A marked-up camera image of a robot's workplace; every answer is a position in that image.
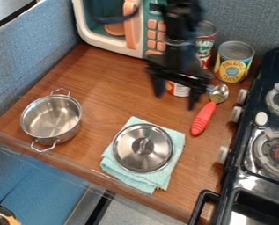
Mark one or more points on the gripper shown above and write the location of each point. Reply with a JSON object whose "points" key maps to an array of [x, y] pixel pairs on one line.
{"points": [[180, 63]]}

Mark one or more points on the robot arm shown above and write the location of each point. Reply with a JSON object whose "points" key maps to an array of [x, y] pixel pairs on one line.
{"points": [[179, 17]]}

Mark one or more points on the red spoon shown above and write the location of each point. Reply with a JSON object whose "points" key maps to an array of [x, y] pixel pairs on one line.
{"points": [[204, 117]]}

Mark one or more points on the silver lid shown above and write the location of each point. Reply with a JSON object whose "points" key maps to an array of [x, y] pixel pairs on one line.
{"points": [[143, 148]]}

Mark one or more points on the red and white can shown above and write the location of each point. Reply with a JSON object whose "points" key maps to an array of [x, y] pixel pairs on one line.
{"points": [[178, 89]]}

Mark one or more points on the yellow can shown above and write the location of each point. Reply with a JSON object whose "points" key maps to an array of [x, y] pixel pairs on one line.
{"points": [[233, 63]]}

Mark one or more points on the toy microwave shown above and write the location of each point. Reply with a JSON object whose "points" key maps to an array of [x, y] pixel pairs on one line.
{"points": [[120, 25]]}

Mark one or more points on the light blue cloth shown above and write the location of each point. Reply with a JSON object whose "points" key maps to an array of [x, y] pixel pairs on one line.
{"points": [[145, 180]]}

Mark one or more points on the toy stove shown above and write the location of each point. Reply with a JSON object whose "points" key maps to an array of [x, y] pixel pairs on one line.
{"points": [[261, 140]]}

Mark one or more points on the silver pot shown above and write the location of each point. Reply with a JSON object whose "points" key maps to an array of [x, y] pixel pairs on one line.
{"points": [[51, 119]]}

